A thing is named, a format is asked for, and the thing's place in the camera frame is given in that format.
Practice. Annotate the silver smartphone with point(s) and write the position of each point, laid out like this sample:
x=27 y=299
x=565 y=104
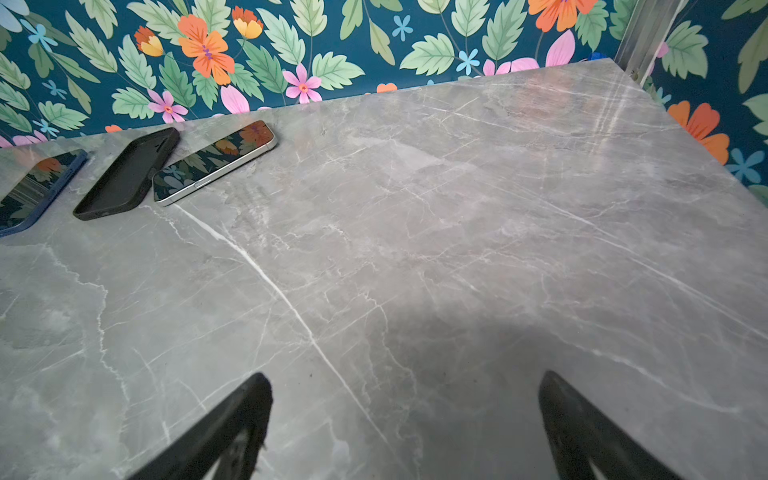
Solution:
x=203 y=167

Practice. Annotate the aluminium frame post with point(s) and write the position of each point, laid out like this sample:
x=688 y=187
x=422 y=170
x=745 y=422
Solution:
x=642 y=27

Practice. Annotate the black phone case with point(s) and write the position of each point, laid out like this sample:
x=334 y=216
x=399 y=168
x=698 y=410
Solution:
x=125 y=183

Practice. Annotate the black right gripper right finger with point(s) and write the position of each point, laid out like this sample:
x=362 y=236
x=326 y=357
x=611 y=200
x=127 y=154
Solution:
x=585 y=443

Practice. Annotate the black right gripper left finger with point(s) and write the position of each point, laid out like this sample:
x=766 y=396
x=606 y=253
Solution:
x=225 y=443

